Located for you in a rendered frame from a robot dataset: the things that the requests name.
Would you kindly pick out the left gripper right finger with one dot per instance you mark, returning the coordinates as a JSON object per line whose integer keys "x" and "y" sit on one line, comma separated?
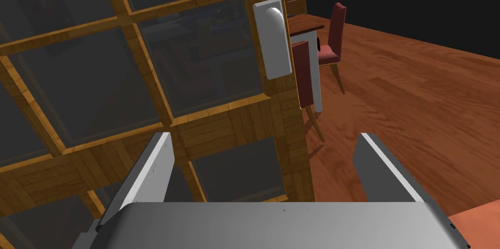
{"x": 381, "y": 176}

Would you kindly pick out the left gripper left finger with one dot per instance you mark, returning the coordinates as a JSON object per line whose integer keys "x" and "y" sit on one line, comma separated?
{"x": 150, "y": 174}

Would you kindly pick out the wooden glass-paned door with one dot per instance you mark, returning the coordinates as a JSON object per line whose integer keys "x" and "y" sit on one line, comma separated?
{"x": 129, "y": 85}

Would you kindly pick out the red chair with wooden legs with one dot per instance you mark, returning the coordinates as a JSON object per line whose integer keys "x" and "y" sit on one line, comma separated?
{"x": 304, "y": 85}
{"x": 334, "y": 46}

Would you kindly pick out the wooden table with white legs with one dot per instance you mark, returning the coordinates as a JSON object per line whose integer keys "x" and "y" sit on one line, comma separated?
{"x": 308, "y": 46}

